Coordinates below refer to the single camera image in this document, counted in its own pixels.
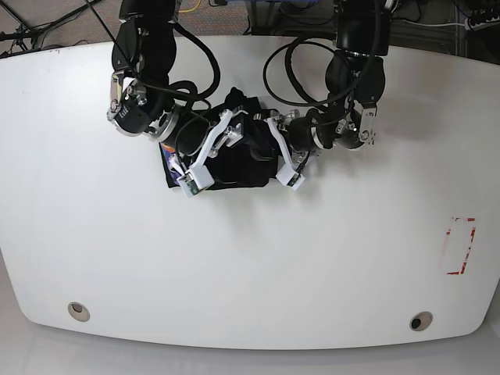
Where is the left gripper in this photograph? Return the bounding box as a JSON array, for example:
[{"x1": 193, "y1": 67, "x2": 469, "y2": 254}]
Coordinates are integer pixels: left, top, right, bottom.
[{"x1": 253, "y1": 109, "x2": 321, "y2": 177}]

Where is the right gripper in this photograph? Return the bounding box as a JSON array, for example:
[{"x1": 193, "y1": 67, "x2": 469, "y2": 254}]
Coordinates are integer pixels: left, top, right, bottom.
[{"x1": 155, "y1": 109, "x2": 250, "y2": 190}]

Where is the black T-shirt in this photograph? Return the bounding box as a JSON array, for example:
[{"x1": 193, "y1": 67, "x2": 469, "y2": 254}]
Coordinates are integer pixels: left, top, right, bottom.
[{"x1": 160, "y1": 87, "x2": 282, "y2": 191}]

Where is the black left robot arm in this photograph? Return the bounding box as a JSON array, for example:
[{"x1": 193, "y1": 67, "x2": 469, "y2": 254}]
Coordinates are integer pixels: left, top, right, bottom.
[{"x1": 266, "y1": 1, "x2": 392, "y2": 190}]

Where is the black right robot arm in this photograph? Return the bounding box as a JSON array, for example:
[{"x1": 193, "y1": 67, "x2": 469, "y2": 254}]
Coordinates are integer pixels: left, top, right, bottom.
[{"x1": 108, "y1": 1, "x2": 269, "y2": 195}]

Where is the red tape marking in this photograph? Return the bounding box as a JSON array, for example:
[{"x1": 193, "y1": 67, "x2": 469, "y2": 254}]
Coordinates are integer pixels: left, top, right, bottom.
[{"x1": 442, "y1": 217, "x2": 477, "y2": 276}]

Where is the black tripod stand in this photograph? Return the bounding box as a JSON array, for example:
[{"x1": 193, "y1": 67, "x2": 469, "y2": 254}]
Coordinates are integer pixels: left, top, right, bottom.
[{"x1": 1, "y1": 1, "x2": 88, "y2": 59}]

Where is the white power strip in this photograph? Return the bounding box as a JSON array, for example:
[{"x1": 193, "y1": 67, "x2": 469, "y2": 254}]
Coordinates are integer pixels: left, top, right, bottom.
[{"x1": 465, "y1": 12, "x2": 499, "y2": 31}]

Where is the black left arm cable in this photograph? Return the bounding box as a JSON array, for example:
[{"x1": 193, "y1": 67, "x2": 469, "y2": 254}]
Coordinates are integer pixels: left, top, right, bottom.
[{"x1": 262, "y1": 37, "x2": 352, "y2": 109}]

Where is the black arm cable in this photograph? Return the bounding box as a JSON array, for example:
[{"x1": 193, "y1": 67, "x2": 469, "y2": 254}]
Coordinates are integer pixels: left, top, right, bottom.
[
  {"x1": 167, "y1": 23, "x2": 220, "y2": 114},
  {"x1": 262, "y1": 37, "x2": 352, "y2": 109}
]

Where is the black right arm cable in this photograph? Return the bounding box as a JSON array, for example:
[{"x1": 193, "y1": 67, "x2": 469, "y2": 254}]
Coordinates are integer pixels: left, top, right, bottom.
[{"x1": 167, "y1": 23, "x2": 220, "y2": 114}]

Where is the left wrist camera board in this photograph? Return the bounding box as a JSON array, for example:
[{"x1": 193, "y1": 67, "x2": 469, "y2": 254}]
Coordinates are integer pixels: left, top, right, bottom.
[{"x1": 276, "y1": 170, "x2": 305, "y2": 191}]

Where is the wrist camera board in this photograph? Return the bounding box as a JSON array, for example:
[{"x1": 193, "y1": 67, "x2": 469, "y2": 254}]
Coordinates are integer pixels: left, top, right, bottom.
[
  {"x1": 276, "y1": 170, "x2": 305, "y2": 191},
  {"x1": 177, "y1": 173, "x2": 215, "y2": 198}
]

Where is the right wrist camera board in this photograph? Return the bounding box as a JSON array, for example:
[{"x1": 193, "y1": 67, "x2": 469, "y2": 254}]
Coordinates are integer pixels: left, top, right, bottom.
[{"x1": 177, "y1": 173, "x2": 215, "y2": 198}]

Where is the left table cable grommet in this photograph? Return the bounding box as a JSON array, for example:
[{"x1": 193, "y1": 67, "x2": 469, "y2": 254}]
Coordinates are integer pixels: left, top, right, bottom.
[{"x1": 68, "y1": 302, "x2": 91, "y2": 323}]

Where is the table cable grommet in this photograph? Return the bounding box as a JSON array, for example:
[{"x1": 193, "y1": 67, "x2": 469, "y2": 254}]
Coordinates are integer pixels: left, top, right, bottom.
[
  {"x1": 68, "y1": 302, "x2": 91, "y2": 323},
  {"x1": 409, "y1": 312, "x2": 433, "y2": 332}
]

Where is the right table cable grommet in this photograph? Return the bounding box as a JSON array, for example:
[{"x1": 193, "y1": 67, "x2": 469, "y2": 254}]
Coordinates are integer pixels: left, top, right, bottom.
[{"x1": 409, "y1": 312, "x2": 433, "y2": 332}]

